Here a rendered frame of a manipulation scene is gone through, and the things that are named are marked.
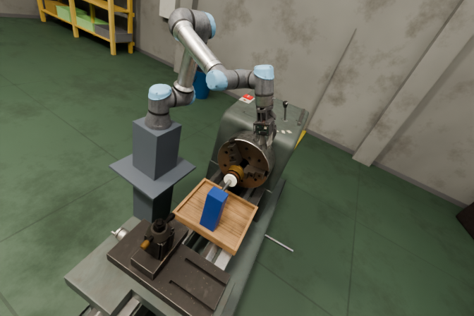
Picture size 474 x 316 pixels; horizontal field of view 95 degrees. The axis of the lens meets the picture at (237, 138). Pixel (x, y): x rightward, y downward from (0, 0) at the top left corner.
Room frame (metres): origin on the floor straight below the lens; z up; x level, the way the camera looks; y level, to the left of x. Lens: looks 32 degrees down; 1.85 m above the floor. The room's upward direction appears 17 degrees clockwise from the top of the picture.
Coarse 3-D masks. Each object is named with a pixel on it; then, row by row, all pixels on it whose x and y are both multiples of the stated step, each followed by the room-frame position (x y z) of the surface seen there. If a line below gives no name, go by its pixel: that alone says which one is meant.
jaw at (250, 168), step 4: (248, 164) 0.94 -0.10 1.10; (248, 168) 0.91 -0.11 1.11; (252, 168) 0.92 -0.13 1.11; (256, 168) 0.92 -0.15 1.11; (244, 172) 0.87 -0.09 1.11; (248, 172) 0.88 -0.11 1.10; (252, 172) 0.88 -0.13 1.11; (256, 172) 0.89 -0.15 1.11; (260, 172) 0.89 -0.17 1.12; (264, 172) 0.90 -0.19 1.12; (268, 172) 0.93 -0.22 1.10; (244, 176) 0.86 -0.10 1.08; (248, 176) 0.88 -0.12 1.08; (252, 176) 0.88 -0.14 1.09; (256, 176) 0.89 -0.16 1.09; (260, 176) 0.89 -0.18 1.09
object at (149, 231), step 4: (152, 224) 0.42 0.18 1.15; (168, 224) 0.45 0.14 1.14; (148, 228) 0.41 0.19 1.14; (152, 228) 0.41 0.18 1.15; (168, 228) 0.43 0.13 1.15; (148, 232) 0.40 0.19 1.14; (152, 232) 0.40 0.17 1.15; (156, 232) 0.40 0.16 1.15; (164, 232) 0.41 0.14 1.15; (168, 232) 0.42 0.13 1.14; (148, 236) 0.39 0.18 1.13; (156, 236) 0.39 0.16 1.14; (160, 236) 0.39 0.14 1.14; (164, 236) 0.40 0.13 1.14; (168, 236) 0.41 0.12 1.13; (156, 240) 0.38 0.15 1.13; (160, 240) 0.39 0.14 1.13; (164, 240) 0.40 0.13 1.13
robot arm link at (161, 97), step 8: (152, 88) 1.05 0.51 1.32; (160, 88) 1.07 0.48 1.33; (168, 88) 1.09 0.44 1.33; (152, 96) 1.02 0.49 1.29; (160, 96) 1.02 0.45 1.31; (168, 96) 1.05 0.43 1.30; (152, 104) 1.02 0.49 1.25; (160, 104) 1.02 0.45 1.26; (168, 104) 1.06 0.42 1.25; (160, 112) 1.02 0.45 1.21
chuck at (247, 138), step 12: (228, 144) 0.98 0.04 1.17; (240, 144) 0.97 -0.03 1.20; (252, 144) 0.95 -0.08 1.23; (228, 156) 0.98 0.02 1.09; (252, 156) 0.94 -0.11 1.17; (264, 156) 0.93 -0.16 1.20; (228, 168) 0.97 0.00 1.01; (264, 168) 0.92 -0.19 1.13; (252, 180) 0.93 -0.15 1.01; (264, 180) 0.91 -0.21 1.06
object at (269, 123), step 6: (258, 108) 0.80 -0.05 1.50; (264, 108) 0.83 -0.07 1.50; (270, 108) 0.81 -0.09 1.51; (258, 114) 0.80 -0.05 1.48; (264, 114) 0.81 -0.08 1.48; (258, 120) 0.80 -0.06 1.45; (264, 120) 0.80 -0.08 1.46; (270, 120) 0.82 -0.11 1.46; (258, 126) 0.78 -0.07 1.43; (264, 126) 0.78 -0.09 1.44; (270, 126) 0.79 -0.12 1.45; (258, 132) 0.78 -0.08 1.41; (264, 132) 0.77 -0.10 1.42; (270, 132) 0.78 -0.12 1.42
